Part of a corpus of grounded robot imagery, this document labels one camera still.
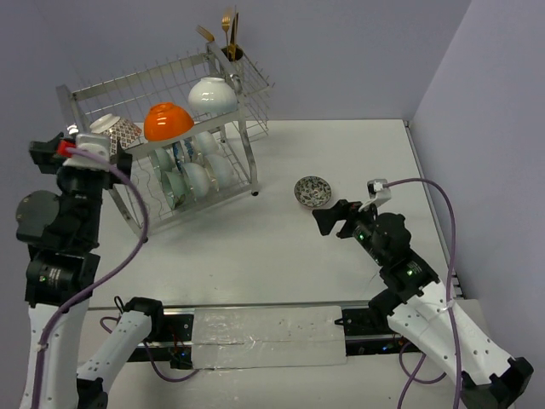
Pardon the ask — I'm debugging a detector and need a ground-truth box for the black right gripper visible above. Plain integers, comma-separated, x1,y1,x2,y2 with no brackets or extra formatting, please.
312,198,387,265

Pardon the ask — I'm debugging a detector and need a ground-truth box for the brown lattice pattern bowl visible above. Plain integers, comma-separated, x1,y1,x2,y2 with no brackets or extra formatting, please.
90,113,142,158

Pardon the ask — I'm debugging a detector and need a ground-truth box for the mint bowl gold rim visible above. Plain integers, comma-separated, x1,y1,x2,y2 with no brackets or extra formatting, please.
161,171,190,210

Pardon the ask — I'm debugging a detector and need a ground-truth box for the white orange bottom bowl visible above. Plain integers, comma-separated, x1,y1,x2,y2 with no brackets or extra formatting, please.
144,102,194,141

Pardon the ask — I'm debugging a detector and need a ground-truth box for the blue floral bowl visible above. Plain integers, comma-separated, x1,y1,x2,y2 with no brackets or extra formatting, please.
182,138,198,163

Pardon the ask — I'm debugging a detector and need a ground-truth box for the white bowl orange stack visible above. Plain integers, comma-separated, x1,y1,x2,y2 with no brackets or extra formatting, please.
182,163,210,199

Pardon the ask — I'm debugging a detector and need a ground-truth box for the white bowl front stack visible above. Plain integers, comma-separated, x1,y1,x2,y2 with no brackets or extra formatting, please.
204,153,235,189

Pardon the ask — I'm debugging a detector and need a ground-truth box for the white bowl brown pattern stack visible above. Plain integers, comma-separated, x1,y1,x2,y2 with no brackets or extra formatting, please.
188,77,238,115

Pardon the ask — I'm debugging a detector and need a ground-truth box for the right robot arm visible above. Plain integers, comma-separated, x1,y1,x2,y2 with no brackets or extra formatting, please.
312,199,534,408

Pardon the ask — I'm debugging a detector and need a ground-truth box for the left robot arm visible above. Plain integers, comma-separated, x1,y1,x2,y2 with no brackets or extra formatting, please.
16,133,167,408

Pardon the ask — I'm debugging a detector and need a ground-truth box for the stainless steel dish rack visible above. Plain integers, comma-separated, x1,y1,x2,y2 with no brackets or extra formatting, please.
56,42,270,235

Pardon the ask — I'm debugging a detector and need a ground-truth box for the taped white cover sheet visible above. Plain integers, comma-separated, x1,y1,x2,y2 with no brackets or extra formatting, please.
192,306,347,369

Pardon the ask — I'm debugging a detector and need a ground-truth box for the perforated steel cutlery holder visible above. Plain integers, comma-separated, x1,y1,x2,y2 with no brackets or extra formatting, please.
207,42,248,95

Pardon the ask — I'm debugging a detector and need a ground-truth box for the gold knife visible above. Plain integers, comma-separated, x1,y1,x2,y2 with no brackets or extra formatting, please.
229,12,239,61

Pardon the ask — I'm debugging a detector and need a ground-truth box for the gold fork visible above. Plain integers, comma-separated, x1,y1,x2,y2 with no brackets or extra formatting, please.
221,7,232,51

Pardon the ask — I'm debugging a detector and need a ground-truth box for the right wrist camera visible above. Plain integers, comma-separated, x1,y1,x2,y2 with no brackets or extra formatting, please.
359,179,392,212

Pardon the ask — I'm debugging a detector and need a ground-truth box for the black mounting rail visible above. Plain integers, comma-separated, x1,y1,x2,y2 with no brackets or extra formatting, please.
111,300,421,370

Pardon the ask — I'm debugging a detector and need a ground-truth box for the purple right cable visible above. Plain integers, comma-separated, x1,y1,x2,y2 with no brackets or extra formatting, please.
385,177,459,409

